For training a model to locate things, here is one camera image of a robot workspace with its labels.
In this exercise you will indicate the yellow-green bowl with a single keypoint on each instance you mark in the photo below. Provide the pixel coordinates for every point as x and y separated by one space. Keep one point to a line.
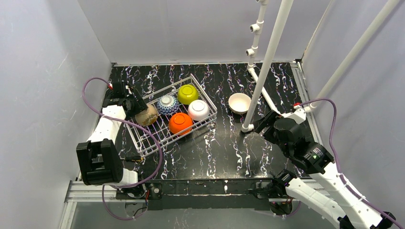
187 94

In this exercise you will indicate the red patterned bowl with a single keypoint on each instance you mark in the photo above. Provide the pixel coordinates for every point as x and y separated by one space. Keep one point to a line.
168 105

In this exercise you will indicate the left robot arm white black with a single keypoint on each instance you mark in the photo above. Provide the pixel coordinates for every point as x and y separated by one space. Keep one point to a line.
98 158

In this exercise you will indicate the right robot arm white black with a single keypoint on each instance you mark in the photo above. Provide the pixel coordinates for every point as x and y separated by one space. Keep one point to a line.
345 207

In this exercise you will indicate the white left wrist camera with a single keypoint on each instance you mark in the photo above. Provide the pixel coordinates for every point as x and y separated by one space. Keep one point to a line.
128 90

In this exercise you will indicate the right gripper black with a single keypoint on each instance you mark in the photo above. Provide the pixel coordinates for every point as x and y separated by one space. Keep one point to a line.
264 122

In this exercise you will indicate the white wire dish rack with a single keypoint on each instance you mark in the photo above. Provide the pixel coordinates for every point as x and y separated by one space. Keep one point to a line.
160 134

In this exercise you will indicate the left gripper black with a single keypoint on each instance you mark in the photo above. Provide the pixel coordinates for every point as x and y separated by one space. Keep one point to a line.
134 103

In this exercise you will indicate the yellow black screwdriver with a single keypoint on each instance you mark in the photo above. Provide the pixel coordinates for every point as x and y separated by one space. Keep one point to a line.
135 159

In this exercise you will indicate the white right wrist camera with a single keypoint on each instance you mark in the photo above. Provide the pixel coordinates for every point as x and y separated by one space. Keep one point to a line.
298 114

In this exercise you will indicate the cream bowl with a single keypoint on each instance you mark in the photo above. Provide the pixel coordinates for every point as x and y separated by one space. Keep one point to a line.
148 116
180 123
239 103

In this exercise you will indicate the white bowl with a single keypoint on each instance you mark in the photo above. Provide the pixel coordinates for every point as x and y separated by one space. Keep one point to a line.
198 110

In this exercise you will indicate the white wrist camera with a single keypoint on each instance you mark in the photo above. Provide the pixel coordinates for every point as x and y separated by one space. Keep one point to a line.
298 114
128 90

